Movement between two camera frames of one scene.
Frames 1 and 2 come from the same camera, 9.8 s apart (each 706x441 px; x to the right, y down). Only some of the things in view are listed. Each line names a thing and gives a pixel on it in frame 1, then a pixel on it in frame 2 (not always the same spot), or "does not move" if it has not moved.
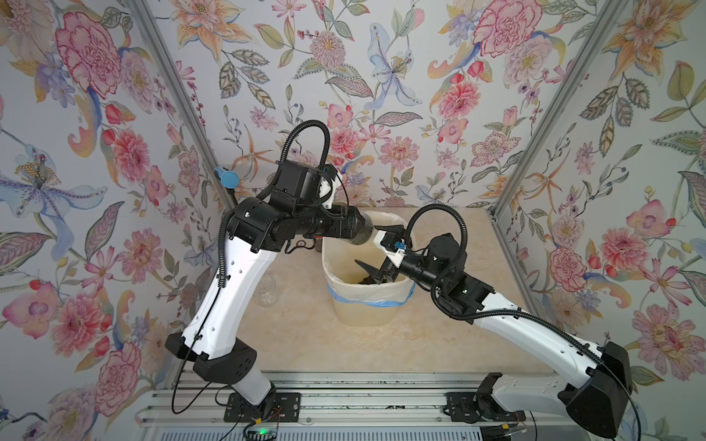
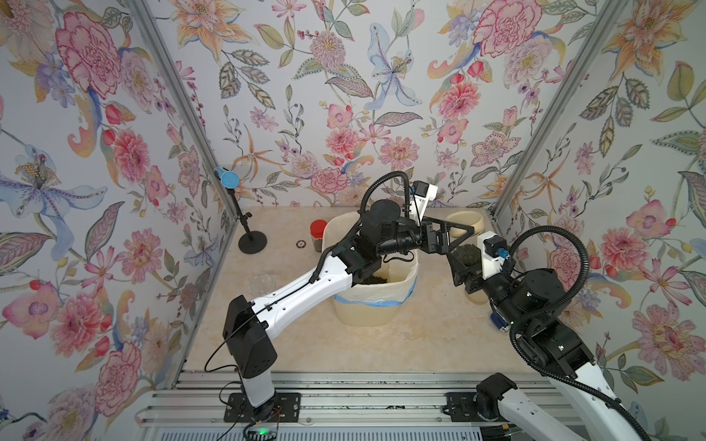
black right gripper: (393, 273) to (478, 284)
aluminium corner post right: (609, 14) does not move
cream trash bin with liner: (357, 299) does not move
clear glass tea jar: (267, 294) does not move
